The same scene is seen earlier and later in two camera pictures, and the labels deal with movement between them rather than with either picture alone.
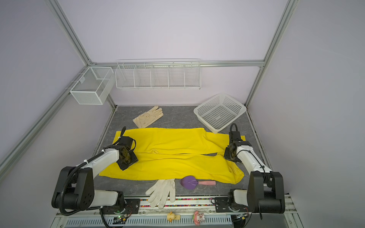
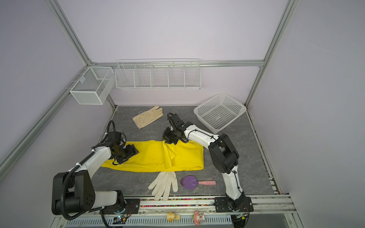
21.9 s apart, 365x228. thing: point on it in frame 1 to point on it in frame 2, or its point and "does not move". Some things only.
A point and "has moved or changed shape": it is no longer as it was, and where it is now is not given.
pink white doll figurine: x=198 y=217 does not move
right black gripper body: x=227 y=156 to x=169 y=136
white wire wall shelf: x=182 y=74 does not move
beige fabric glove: x=145 y=119 does not move
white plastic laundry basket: x=218 y=111 does not move
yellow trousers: x=184 y=153 has moved or changed shape
